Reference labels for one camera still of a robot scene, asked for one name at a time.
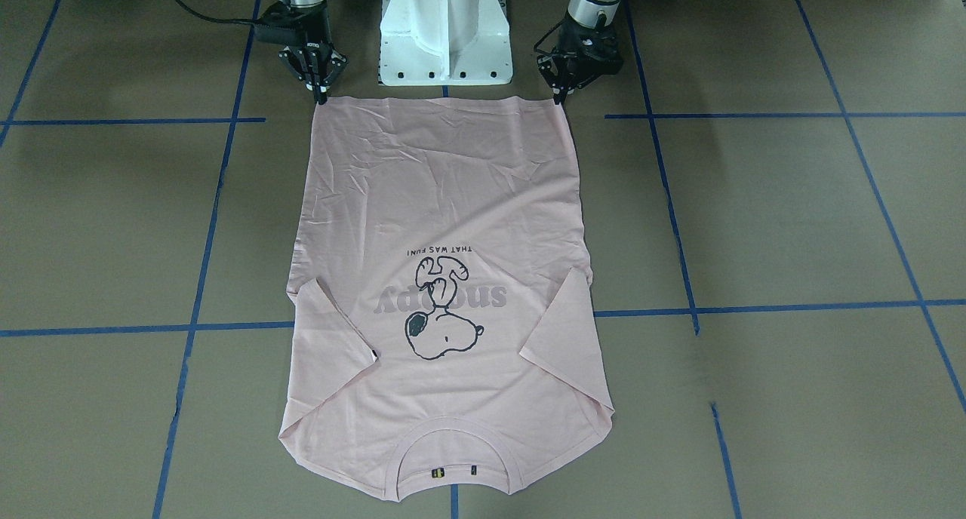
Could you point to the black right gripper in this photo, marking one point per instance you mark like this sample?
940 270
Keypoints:
311 39

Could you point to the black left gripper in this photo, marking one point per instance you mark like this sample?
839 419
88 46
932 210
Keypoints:
571 41

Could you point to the pink snoopy t-shirt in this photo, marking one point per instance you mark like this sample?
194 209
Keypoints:
443 322

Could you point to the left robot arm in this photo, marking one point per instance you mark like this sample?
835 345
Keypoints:
587 12

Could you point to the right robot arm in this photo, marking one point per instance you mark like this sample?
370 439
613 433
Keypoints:
301 29

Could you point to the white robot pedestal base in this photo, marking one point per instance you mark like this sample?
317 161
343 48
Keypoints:
444 42

